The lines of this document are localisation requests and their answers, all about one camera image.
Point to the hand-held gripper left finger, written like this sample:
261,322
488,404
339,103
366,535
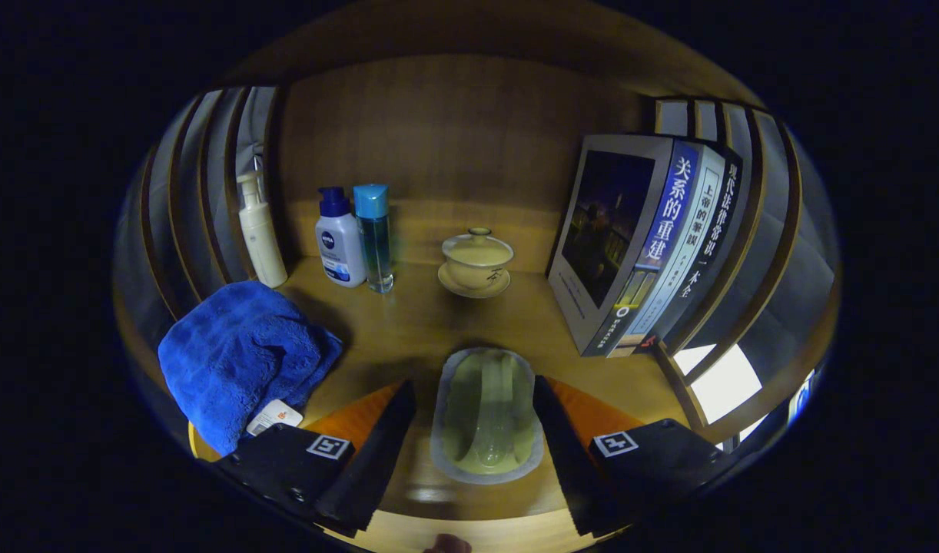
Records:
373,461

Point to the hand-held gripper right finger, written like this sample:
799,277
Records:
569,461

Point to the brown wooden drawer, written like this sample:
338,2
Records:
515,534

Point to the green scrub brush grey pad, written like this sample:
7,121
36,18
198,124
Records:
485,418

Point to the wooden countertop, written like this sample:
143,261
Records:
408,322

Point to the brown wooden cabinet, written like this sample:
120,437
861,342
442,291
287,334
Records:
454,130

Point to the blue folded towel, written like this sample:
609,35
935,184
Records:
231,353

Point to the clear teal bottle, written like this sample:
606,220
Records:
374,246

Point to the beige lidded teacup with saucer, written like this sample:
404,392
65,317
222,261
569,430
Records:
476,265

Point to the white bottle with blue cap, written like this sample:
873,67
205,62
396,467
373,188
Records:
339,246

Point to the grey book with blue spine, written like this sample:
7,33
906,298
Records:
608,223

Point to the white pump bottle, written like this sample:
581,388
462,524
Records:
262,238

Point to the book with pale spine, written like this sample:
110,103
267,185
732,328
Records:
688,238

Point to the book with black spine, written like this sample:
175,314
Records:
715,223

